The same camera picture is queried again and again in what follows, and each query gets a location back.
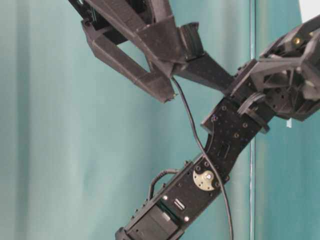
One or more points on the black lower robot arm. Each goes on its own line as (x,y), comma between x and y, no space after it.
(166,214)

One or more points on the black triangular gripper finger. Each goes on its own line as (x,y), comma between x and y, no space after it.
(137,38)

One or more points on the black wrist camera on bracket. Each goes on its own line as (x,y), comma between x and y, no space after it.
(199,66)

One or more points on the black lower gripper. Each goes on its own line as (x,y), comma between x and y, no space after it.
(285,79)

